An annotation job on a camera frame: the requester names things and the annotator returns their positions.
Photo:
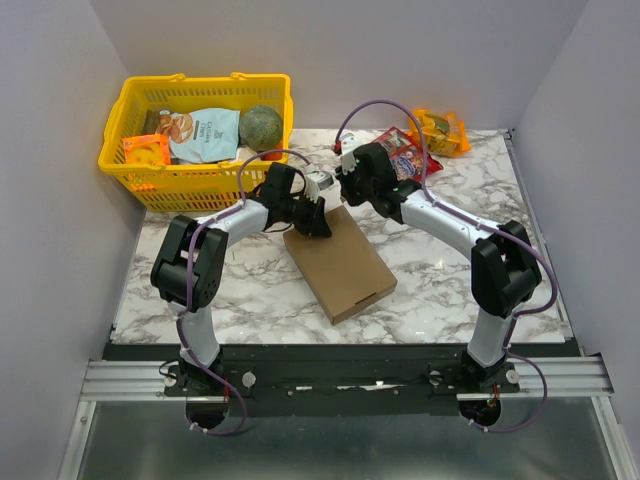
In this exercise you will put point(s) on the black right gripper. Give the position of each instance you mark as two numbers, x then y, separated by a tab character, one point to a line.
351	181

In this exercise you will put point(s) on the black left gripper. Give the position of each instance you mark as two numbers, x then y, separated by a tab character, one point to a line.
316	224

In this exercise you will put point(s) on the brown cardboard express box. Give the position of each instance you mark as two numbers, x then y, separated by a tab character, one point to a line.
344	271

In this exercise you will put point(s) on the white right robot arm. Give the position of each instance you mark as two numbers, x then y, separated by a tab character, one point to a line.
504	272

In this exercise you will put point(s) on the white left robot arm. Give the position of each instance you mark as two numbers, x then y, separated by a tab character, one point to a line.
188	269

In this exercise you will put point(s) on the orange snack box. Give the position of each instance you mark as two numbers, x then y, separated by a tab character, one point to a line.
151	150

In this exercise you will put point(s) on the red snack bag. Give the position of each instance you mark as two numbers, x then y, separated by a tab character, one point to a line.
405	155

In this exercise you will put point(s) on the orange round fruit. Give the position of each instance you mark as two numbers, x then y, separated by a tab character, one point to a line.
274	152

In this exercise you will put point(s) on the orange yellow snack bag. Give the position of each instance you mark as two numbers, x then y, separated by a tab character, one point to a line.
445	134

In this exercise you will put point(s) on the beige round bun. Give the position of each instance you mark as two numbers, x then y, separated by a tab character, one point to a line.
244	153

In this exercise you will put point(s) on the green round melon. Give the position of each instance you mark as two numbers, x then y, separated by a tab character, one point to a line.
261	128

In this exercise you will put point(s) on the yellow plastic shopping basket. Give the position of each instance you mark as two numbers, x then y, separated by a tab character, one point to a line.
209	187

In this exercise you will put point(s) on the light blue chips bag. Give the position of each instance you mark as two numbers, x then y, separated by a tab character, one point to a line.
202	136

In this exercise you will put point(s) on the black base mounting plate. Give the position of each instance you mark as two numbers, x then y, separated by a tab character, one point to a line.
339	380

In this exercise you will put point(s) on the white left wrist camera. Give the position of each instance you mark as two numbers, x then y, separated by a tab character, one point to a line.
316	180

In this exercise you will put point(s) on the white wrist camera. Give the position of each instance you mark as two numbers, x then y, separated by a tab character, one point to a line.
345	147
316	180

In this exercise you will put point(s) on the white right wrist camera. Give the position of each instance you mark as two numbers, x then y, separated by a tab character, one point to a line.
345	147

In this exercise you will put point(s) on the aluminium rail frame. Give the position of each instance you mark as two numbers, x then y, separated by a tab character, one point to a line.
128	428

